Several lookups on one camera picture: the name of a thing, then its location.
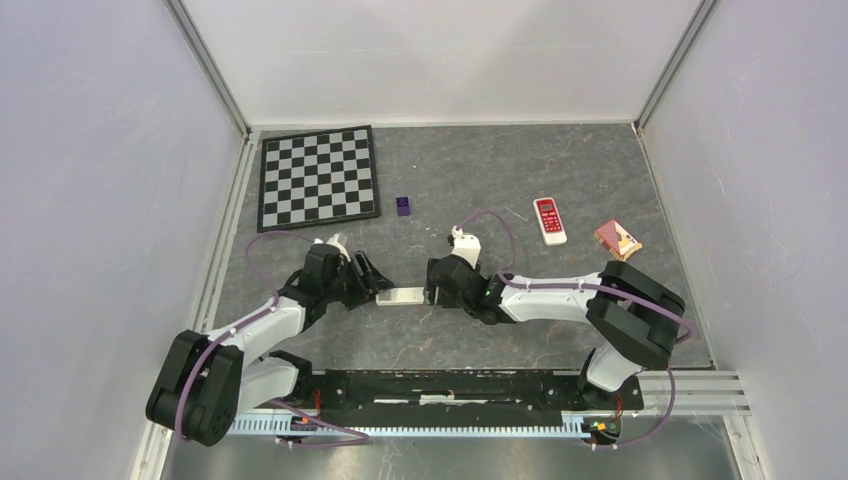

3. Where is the black white chessboard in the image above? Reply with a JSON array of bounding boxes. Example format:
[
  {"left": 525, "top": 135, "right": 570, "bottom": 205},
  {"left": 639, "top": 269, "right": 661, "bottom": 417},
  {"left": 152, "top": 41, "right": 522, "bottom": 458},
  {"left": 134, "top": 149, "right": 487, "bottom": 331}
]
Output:
[{"left": 257, "top": 125, "right": 381, "bottom": 233}]

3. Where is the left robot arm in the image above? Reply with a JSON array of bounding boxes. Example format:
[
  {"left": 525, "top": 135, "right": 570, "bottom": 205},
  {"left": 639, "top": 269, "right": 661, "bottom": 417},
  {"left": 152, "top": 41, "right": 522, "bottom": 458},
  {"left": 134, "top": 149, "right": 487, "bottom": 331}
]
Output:
[{"left": 145, "top": 236, "right": 395, "bottom": 446}]

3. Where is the long white remote control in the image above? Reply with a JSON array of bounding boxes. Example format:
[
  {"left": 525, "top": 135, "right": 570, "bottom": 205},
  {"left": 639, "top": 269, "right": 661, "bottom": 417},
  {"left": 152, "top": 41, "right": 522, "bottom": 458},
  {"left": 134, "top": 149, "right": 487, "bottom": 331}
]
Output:
[{"left": 375, "top": 287, "right": 426, "bottom": 306}]

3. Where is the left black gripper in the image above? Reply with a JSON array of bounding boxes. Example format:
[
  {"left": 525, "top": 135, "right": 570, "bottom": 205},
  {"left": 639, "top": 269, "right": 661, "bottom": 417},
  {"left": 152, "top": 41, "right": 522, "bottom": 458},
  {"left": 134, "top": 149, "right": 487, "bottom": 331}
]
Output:
[{"left": 323, "top": 251, "right": 393, "bottom": 312}]

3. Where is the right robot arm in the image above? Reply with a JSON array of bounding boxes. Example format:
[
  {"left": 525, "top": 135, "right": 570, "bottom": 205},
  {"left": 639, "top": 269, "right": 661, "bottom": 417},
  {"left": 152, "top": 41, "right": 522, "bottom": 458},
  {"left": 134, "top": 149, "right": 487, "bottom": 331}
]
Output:
[{"left": 425, "top": 255, "right": 691, "bottom": 408}]

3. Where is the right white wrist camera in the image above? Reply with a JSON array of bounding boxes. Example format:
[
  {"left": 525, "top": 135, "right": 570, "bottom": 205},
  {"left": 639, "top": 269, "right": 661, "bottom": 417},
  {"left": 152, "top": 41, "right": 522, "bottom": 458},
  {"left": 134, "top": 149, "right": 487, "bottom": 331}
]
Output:
[{"left": 448, "top": 226, "right": 482, "bottom": 268}]

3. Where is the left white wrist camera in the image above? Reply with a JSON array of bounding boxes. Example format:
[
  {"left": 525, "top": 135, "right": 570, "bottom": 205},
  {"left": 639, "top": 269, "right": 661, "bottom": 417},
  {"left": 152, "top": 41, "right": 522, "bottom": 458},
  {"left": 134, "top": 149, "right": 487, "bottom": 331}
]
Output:
[{"left": 326, "top": 232, "right": 351, "bottom": 262}]

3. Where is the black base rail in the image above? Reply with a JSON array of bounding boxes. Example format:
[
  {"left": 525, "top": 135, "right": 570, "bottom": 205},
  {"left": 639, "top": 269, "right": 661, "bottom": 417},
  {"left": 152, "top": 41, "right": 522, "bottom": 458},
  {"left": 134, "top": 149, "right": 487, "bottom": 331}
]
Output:
[{"left": 284, "top": 369, "right": 644, "bottom": 428}]

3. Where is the red white remote control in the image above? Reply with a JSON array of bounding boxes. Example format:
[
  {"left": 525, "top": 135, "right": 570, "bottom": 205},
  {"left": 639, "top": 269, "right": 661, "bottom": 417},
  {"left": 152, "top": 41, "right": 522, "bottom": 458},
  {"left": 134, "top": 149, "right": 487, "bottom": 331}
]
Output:
[{"left": 533, "top": 197, "right": 568, "bottom": 246}]

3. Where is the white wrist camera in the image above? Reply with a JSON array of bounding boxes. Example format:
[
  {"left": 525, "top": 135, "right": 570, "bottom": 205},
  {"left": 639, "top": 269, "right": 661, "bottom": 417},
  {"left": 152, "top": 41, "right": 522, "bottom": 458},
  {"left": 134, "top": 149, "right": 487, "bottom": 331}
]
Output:
[
  {"left": 326, "top": 232, "right": 351, "bottom": 262},
  {"left": 448, "top": 226, "right": 482, "bottom": 268}
]

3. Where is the white toothed cable duct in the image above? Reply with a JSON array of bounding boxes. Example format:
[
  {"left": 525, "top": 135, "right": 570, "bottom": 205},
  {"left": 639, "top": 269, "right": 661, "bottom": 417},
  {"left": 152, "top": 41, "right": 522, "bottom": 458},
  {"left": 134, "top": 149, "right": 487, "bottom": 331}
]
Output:
[{"left": 228, "top": 409, "right": 590, "bottom": 440}]

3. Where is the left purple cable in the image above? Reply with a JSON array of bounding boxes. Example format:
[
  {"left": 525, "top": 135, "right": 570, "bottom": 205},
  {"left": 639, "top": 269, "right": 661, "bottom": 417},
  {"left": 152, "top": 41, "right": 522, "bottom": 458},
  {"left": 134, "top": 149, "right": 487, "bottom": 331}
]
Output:
[{"left": 173, "top": 230, "right": 319, "bottom": 443}]

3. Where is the purple cube block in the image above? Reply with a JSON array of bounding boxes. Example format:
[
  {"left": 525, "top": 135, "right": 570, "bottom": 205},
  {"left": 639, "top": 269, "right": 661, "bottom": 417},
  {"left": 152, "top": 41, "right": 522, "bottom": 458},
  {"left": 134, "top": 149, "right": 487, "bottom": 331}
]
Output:
[{"left": 396, "top": 196, "right": 411, "bottom": 217}]

